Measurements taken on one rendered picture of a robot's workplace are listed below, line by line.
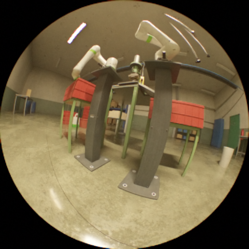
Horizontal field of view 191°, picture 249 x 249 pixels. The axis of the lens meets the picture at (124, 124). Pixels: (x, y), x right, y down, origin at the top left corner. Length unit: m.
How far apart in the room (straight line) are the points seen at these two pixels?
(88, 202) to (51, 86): 8.93
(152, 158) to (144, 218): 0.38
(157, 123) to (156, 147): 0.14
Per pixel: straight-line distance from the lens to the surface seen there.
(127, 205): 0.52
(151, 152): 0.47
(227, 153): 1.94
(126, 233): 0.47
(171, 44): 0.70
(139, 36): 1.01
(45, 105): 8.72
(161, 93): 0.50
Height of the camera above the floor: 0.46
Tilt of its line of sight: 2 degrees down
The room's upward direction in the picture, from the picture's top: 10 degrees clockwise
